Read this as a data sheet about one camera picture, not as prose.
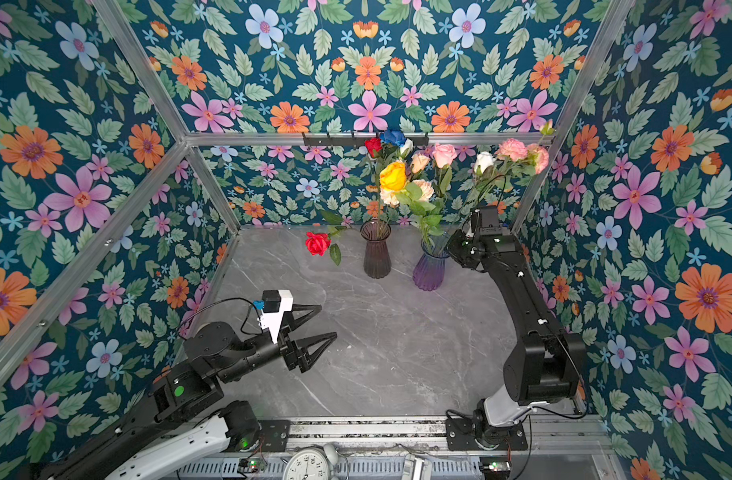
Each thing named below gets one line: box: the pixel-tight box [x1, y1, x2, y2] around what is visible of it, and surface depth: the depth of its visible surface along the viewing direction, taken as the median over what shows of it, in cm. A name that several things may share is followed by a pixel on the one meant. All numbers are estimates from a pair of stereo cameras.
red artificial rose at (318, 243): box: [305, 226, 347, 266], surface depth 70 cm
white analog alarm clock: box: [282, 443, 340, 480], surface depth 68 cm
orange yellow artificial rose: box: [380, 161, 407, 192], surface depth 66 cm
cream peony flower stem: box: [396, 179, 444, 251], surface depth 72 cm
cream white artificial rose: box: [410, 153, 431, 174], surface depth 80 cm
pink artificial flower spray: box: [475, 119, 555, 209], surface depth 72 cm
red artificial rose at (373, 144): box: [364, 137, 383, 158], surface depth 86 cm
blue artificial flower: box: [380, 129, 406, 147], surface depth 83 cm
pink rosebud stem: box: [432, 143, 458, 198], surface depth 74 cm
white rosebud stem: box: [474, 151, 496, 205], surface depth 75 cm
